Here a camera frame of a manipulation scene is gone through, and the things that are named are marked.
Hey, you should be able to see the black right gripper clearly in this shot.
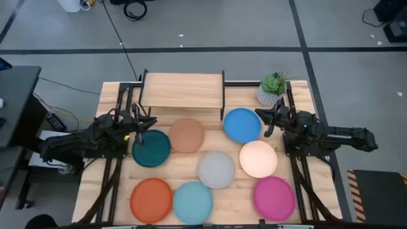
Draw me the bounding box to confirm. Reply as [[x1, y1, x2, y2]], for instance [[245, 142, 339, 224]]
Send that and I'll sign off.
[[255, 98, 298, 137]]

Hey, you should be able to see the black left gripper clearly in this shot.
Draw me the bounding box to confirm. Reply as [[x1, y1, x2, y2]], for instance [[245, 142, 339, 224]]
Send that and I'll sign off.
[[119, 103, 158, 146]]

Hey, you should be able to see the dark teal plate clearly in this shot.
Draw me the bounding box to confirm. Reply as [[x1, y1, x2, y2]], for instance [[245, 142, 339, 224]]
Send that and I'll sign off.
[[131, 128, 172, 169]]

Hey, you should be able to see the terracotta brown plate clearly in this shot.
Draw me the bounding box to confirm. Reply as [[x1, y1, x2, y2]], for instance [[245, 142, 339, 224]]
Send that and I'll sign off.
[[168, 118, 205, 154]]

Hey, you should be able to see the cream plate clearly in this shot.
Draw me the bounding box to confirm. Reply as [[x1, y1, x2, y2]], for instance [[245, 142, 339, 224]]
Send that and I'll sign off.
[[238, 140, 279, 179]]

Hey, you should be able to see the grey plate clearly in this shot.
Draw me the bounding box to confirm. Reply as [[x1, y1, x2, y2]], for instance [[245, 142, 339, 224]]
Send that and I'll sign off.
[[197, 151, 236, 190]]

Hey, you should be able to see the orange plate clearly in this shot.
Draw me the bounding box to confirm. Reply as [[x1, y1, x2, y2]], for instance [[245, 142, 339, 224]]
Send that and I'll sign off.
[[129, 177, 174, 225]]

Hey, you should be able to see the light blue plate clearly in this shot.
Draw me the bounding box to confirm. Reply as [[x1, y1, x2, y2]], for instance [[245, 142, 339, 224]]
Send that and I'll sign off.
[[172, 181, 214, 225]]

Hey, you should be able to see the wooden shelf with black legs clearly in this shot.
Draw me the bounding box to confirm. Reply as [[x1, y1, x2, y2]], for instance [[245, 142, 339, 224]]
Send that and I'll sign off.
[[137, 68, 226, 121]]

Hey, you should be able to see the white patterned plant pot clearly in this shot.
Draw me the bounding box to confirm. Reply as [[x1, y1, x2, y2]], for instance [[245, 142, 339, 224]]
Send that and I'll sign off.
[[256, 83, 286, 108]]

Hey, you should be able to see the green succulent plant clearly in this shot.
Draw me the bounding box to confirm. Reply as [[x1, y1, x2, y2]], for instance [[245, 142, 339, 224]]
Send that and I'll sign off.
[[260, 71, 291, 96]]

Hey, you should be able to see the pink plate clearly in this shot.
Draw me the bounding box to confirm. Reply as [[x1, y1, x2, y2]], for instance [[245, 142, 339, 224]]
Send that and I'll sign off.
[[252, 176, 296, 223]]

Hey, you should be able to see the black power adapter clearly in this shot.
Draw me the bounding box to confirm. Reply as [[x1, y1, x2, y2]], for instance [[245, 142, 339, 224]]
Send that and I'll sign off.
[[45, 112, 68, 133]]

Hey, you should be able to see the dark grey desk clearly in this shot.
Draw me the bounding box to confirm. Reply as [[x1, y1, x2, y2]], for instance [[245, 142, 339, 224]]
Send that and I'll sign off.
[[0, 65, 43, 150]]

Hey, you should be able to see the black mat with hazard stripes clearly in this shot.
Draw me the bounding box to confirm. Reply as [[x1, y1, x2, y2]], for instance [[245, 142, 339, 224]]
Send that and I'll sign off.
[[346, 169, 407, 223]]

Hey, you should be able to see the white container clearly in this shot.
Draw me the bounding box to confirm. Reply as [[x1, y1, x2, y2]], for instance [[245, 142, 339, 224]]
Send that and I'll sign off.
[[57, 0, 82, 13]]

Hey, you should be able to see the black equipment box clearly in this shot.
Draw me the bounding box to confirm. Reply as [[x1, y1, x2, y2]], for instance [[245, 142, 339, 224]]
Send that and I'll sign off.
[[383, 18, 407, 44]]

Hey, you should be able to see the black equipment case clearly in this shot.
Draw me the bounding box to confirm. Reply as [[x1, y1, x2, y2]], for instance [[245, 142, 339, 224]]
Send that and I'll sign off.
[[373, 0, 407, 23]]

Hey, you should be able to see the black aluminium table frame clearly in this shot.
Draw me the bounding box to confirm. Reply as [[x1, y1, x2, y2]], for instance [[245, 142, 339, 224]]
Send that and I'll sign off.
[[71, 81, 344, 229]]

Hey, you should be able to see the thin black cable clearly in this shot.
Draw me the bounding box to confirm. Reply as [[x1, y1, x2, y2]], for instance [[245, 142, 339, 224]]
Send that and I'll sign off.
[[38, 77, 101, 96]]

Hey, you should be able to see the yellow cable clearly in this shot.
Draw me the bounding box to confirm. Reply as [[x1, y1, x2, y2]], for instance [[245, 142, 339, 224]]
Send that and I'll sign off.
[[32, 93, 96, 124]]

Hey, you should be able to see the long black floor cable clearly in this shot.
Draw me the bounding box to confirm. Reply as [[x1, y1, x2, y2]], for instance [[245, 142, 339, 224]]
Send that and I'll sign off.
[[100, 0, 140, 81]]

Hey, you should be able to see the coiled black cable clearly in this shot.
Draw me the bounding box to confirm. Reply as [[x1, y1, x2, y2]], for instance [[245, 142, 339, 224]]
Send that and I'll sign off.
[[123, 0, 148, 22]]

